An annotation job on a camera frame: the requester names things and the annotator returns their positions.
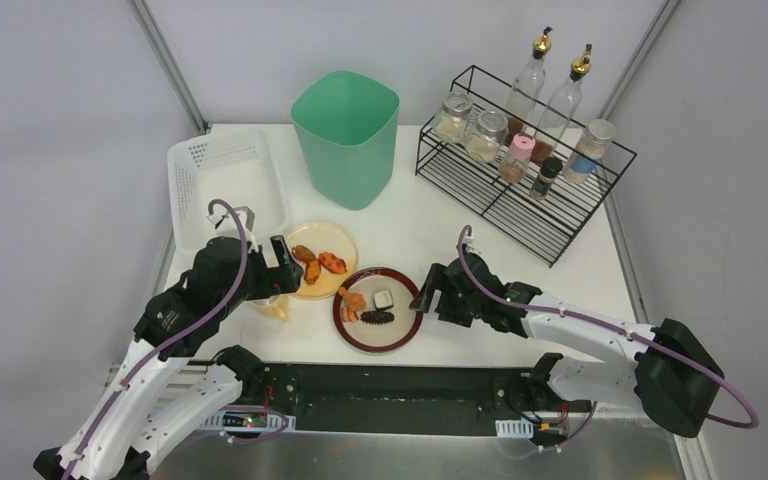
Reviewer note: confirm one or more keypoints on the cream plate with leaf pattern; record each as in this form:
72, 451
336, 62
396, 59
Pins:
324, 237

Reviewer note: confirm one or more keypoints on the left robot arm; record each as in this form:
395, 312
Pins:
122, 439

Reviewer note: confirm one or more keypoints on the red rimmed plate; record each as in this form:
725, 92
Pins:
379, 339

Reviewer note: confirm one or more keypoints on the pink lid spice shaker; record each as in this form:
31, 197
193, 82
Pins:
514, 164

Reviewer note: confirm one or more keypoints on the glass jar with rice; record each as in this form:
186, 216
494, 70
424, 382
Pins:
485, 138

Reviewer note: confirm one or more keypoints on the black wire rack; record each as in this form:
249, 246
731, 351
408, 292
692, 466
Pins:
544, 227

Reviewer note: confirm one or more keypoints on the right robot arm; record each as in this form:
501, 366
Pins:
652, 369

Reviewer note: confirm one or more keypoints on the sushi roll piece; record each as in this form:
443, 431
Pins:
383, 299

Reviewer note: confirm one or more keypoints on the silver lid spice jar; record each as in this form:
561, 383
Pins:
589, 150

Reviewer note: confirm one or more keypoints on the fried chicken wing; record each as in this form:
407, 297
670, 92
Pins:
310, 261

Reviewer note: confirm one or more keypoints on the shrimp piece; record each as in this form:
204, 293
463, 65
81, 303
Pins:
349, 316

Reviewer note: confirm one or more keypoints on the green plastic bin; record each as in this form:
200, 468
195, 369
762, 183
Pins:
346, 125

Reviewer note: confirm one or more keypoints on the black sea cucumber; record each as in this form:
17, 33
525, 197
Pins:
377, 317

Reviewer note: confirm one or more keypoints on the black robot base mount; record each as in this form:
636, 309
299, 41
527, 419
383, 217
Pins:
410, 400

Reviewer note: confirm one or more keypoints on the yellow mug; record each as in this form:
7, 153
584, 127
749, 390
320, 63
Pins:
273, 307

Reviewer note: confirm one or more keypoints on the glass jar with grains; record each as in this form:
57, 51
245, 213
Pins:
452, 120

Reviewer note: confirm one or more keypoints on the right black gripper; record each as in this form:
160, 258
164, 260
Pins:
442, 295

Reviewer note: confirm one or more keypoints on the black lid pepper shaker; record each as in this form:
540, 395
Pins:
547, 175

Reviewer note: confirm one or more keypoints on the white plastic basket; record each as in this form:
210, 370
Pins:
236, 166

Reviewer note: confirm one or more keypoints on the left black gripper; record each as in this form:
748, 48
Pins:
275, 274

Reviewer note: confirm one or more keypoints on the fried chicken nugget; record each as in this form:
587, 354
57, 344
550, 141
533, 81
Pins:
354, 301

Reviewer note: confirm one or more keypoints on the gold spout oil bottle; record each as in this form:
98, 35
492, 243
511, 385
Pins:
527, 86

